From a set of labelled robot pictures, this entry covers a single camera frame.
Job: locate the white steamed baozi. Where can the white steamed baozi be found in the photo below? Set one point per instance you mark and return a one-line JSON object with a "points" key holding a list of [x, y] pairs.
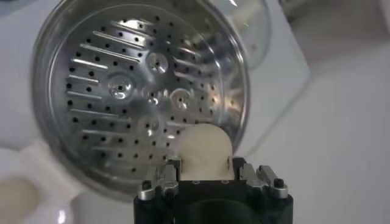
{"points": [[204, 149]]}

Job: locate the cream electric cooker base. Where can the cream electric cooker base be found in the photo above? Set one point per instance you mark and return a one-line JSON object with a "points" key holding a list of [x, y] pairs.
{"points": [[45, 164]]}

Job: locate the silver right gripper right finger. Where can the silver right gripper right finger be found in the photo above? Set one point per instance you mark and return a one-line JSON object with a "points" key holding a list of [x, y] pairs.
{"points": [[250, 176]]}

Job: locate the stainless steel steamer basket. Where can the stainless steel steamer basket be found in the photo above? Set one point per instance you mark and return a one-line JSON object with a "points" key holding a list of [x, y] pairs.
{"points": [[122, 91]]}

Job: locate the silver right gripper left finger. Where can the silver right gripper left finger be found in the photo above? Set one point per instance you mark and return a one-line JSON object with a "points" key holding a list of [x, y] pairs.
{"points": [[166, 179]]}

